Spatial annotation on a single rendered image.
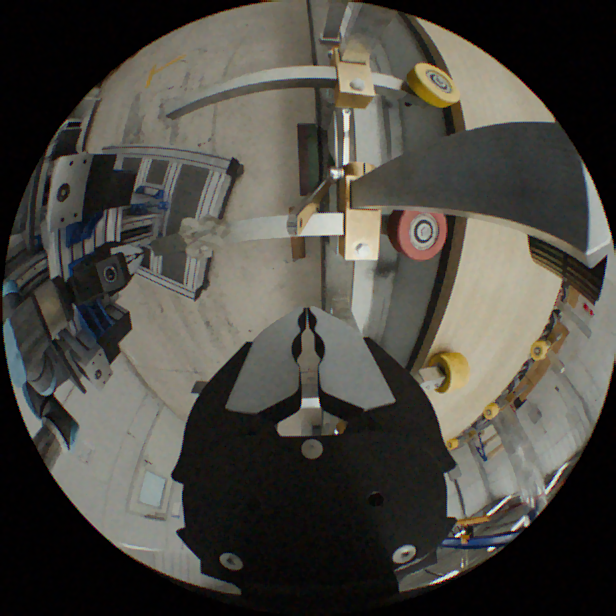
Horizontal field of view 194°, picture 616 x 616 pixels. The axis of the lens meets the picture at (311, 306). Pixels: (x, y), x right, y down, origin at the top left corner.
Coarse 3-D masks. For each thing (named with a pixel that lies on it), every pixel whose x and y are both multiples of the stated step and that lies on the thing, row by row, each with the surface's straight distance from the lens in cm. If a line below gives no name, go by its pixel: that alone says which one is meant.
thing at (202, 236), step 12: (204, 216) 28; (180, 228) 31; (192, 228) 29; (204, 228) 29; (216, 228) 27; (192, 240) 30; (204, 240) 27; (216, 240) 27; (192, 252) 29; (204, 252) 29
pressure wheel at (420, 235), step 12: (396, 216) 25; (408, 216) 24; (420, 216) 25; (432, 216) 26; (396, 228) 24; (408, 228) 24; (420, 228) 25; (432, 228) 27; (444, 228) 27; (396, 240) 24; (408, 240) 24; (420, 240) 26; (432, 240) 27; (444, 240) 28; (408, 252) 25; (420, 252) 26; (432, 252) 27
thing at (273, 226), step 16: (240, 224) 27; (256, 224) 26; (272, 224) 26; (320, 224) 25; (336, 224) 26; (384, 224) 28; (160, 240) 35; (176, 240) 32; (224, 240) 28; (240, 240) 27
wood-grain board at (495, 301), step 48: (432, 48) 50; (480, 96) 46; (528, 96) 88; (480, 240) 35; (480, 288) 39; (528, 288) 61; (432, 336) 38; (480, 336) 50; (528, 336) 87; (480, 384) 79
